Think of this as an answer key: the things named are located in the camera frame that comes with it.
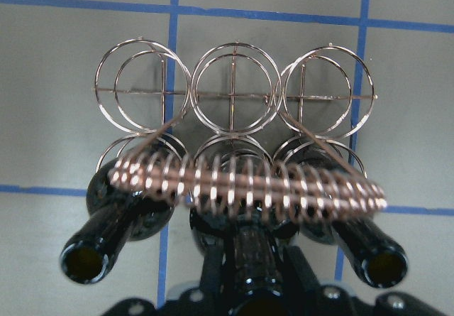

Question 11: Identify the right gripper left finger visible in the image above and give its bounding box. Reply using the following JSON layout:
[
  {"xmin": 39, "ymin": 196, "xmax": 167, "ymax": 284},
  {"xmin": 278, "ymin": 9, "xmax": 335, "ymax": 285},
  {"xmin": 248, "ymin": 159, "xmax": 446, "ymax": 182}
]
[{"xmin": 199, "ymin": 244, "xmax": 230, "ymax": 291}]

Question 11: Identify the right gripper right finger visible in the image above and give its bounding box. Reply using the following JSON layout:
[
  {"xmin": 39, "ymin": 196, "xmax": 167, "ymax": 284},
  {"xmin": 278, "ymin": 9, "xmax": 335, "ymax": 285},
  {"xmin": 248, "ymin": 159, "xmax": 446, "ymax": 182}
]
[{"xmin": 283, "ymin": 246, "xmax": 320, "ymax": 291}]

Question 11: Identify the dark wine bottle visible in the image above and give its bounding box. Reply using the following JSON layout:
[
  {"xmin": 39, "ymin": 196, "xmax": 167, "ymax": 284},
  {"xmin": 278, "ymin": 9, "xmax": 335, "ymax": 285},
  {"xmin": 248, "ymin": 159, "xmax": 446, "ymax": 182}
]
[
  {"xmin": 60, "ymin": 160, "xmax": 174, "ymax": 285},
  {"xmin": 189, "ymin": 208, "xmax": 298, "ymax": 315},
  {"xmin": 301, "ymin": 156, "xmax": 409, "ymax": 289}
]

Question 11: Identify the copper wire bottle basket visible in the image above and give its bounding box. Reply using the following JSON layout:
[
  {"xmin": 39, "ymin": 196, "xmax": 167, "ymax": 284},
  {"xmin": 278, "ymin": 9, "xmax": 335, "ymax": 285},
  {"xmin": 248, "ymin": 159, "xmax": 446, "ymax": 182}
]
[{"xmin": 107, "ymin": 46, "xmax": 387, "ymax": 223}]

